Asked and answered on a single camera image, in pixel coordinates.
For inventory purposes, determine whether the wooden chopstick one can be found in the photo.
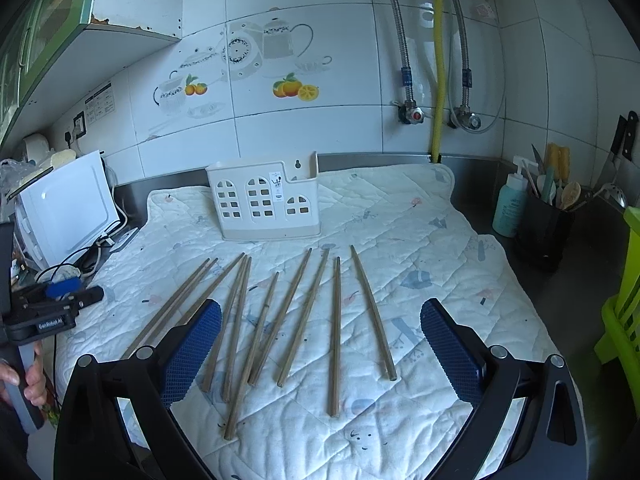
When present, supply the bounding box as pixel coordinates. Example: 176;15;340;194
122;258;212;359

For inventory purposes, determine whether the wooden chopstick four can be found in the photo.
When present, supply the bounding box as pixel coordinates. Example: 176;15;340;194
201;256;248;393

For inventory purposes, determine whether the wooden chopstick five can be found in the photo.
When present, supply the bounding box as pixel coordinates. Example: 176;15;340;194
221;256;252;403

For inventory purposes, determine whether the wooden chopstick six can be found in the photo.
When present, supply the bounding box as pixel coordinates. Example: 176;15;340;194
224;272;279;441

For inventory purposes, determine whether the wooden chopstick three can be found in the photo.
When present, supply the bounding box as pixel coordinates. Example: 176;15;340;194
177;252;245;325

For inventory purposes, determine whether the wooden chopstick eight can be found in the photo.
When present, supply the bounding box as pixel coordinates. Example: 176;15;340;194
277;249;330;388

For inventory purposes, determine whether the wooden chopstick seven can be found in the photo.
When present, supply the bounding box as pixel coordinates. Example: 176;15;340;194
248;248;312;386

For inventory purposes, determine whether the wooden chopstick nine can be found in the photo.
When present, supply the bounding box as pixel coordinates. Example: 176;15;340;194
329;257;342;417

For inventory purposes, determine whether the wooden chopstick ten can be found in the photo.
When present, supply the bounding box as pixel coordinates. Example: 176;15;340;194
349;245;398;382

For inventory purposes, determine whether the wooden chopstick two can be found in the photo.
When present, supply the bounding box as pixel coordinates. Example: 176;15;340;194
144;258;217;344

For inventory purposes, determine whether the person's left hand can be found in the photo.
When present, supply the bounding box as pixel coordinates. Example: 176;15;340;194
0;341;47;408

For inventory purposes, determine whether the white microwave oven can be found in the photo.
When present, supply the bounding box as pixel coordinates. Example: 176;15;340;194
15;151;119;270

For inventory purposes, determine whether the green plastic rack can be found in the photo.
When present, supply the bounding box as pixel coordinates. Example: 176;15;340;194
594;207;640;404

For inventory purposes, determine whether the black utensil cup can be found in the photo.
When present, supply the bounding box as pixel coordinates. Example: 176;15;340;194
513;194;585;278

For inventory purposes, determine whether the white quilted mat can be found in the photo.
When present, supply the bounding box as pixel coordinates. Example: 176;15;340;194
49;165;556;479

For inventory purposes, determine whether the teal soap bottle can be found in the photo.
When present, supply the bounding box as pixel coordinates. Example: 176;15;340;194
492;155;528;237

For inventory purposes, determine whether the white plastic utensil holder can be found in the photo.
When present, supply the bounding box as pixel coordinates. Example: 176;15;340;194
205;152;321;242

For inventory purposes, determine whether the wooden spoon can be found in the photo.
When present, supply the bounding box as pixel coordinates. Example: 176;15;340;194
560;181;582;210

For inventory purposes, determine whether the chrome water valve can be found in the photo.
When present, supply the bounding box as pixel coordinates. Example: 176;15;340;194
452;105;482;132

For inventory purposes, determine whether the wall power socket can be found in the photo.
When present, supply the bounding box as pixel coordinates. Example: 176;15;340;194
64;112;87;148

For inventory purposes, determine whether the black handled cleaver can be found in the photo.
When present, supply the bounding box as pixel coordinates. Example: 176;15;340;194
594;110;639;195

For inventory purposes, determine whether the green wall cabinet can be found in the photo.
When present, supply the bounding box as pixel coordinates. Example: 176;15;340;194
1;0;182;146

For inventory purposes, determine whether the red handle water valve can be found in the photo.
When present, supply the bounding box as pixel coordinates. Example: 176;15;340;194
393;100;425;125

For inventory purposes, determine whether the right braided metal hose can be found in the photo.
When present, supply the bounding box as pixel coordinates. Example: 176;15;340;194
447;0;508;136

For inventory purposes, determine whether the braided metal hose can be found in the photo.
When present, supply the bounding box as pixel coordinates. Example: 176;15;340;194
447;0;508;136
375;0;417;106

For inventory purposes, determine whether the left braided metal hose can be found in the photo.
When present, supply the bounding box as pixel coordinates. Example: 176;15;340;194
375;0;417;106

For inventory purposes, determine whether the yellow gas hose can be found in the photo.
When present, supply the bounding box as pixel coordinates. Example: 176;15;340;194
430;0;448;157

